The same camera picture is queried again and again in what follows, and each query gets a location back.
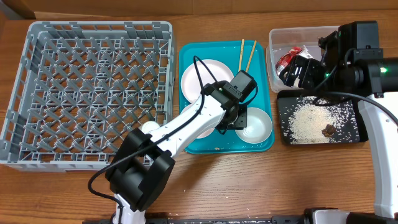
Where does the clear plastic bin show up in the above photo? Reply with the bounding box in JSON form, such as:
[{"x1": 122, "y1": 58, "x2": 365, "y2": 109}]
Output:
[{"x1": 266, "y1": 26, "x2": 338, "y2": 93}]

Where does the wooden chopstick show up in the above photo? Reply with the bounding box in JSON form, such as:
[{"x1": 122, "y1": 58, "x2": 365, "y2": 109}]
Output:
[
  {"x1": 238, "y1": 39, "x2": 245, "y2": 71},
  {"x1": 245, "y1": 40, "x2": 257, "y2": 72}
]

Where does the right wooden chopstick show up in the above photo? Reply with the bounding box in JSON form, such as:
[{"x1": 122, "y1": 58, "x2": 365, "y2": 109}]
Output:
[{"x1": 245, "y1": 40, "x2": 257, "y2": 72}]

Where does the teal plastic tray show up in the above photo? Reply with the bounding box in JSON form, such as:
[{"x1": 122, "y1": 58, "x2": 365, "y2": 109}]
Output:
[{"x1": 178, "y1": 40, "x2": 275, "y2": 154}]

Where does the left wooden chopstick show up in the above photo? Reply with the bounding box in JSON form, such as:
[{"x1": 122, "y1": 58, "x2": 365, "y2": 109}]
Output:
[{"x1": 238, "y1": 39, "x2": 245, "y2": 71}]

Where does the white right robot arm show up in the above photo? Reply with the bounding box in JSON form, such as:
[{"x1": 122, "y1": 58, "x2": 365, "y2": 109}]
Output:
[{"x1": 279, "y1": 21, "x2": 397, "y2": 223}]

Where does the brown food scrap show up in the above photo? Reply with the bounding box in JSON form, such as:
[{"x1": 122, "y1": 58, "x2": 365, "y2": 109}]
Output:
[{"x1": 322, "y1": 124, "x2": 336, "y2": 138}]

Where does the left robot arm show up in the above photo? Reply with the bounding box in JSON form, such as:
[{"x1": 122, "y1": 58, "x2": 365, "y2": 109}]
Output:
[{"x1": 105, "y1": 81, "x2": 257, "y2": 223}]

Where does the red snack wrapper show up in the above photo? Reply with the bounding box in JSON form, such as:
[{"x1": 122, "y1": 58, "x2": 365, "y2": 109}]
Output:
[{"x1": 275, "y1": 47, "x2": 303, "y2": 75}]

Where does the grey bowl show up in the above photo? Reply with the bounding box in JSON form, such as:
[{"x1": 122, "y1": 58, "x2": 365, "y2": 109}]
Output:
[{"x1": 235, "y1": 107, "x2": 273, "y2": 144}]

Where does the large white plate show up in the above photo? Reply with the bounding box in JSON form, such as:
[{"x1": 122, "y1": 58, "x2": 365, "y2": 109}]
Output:
[{"x1": 180, "y1": 59, "x2": 234, "y2": 103}]

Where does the rice pile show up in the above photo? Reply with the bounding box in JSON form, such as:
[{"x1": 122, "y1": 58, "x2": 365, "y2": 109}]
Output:
[{"x1": 282, "y1": 96, "x2": 358, "y2": 144}]

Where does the white paper cup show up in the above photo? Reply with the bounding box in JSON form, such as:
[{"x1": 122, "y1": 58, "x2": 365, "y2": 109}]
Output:
[{"x1": 139, "y1": 121, "x2": 160, "y2": 134}]

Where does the grey dishwasher rack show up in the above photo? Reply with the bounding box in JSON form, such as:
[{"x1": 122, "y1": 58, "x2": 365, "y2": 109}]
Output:
[{"x1": 1, "y1": 21, "x2": 176, "y2": 172}]

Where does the white napkin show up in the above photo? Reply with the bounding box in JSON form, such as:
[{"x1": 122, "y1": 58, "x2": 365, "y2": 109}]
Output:
[{"x1": 298, "y1": 45, "x2": 314, "y2": 58}]

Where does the black tray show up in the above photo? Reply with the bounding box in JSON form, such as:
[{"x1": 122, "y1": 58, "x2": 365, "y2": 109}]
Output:
[{"x1": 276, "y1": 90, "x2": 369, "y2": 146}]

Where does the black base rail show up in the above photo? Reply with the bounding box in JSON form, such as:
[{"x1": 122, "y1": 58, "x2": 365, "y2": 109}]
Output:
[{"x1": 82, "y1": 207, "x2": 398, "y2": 224}]

